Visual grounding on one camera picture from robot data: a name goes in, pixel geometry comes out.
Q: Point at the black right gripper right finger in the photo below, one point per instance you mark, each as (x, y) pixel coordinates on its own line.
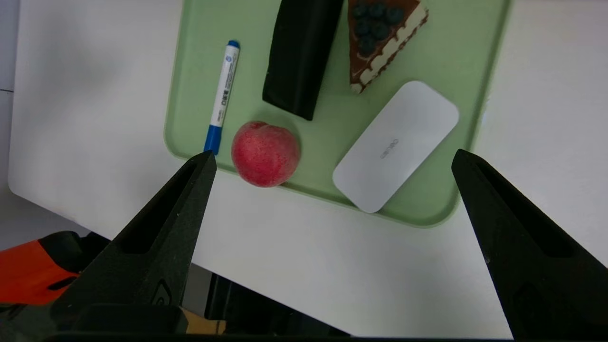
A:
(536, 266)

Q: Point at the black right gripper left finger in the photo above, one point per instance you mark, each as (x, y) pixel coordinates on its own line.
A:
(142, 256)

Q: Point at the red peach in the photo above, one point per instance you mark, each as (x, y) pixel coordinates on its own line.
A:
(265, 154)

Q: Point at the blue capped whiteboard marker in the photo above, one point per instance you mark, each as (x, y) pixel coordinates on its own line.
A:
(223, 95)

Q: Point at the white rounded power bank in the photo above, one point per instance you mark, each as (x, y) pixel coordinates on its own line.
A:
(394, 147)

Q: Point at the black glasses case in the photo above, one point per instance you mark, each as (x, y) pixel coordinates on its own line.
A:
(299, 57)

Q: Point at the chocolate blueberry cake slice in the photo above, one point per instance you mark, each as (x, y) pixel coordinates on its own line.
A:
(380, 42)

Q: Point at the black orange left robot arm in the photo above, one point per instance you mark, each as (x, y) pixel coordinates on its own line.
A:
(28, 270)

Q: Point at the light green plastic tray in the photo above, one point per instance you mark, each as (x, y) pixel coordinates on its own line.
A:
(451, 47)

